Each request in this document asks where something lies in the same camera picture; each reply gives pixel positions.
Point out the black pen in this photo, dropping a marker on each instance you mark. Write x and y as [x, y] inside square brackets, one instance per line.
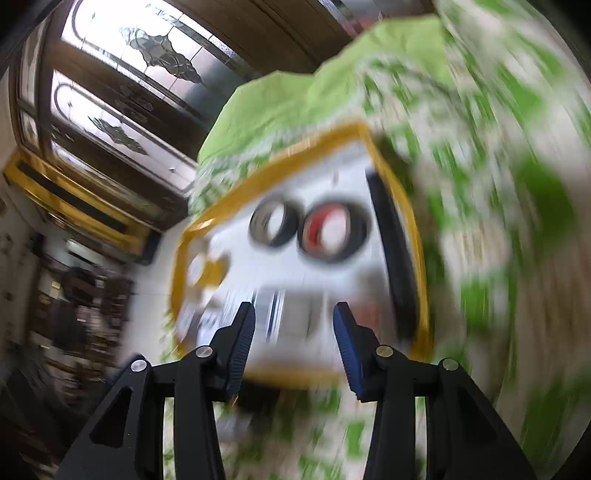
[392, 254]

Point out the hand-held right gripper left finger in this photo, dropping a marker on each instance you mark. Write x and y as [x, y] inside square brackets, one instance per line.
[244, 341]

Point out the gold framed panel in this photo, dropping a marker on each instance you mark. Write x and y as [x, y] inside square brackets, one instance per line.
[69, 194]

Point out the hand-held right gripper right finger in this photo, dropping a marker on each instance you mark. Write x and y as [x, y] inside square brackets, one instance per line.
[346, 346]

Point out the black tape roll red core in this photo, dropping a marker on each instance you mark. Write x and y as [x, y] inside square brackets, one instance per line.
[360, 230]

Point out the green patterned blanket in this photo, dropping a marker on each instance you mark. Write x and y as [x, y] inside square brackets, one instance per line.
[485, 138]

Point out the white tray with yellow edge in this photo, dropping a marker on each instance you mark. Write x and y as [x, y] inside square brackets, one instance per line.
[323, 184]

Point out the blue and white medicine box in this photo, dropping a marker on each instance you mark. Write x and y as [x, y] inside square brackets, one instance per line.
[272, 314]

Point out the wooden door with leaded glass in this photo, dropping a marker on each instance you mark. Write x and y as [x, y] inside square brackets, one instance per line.
[41, 92]

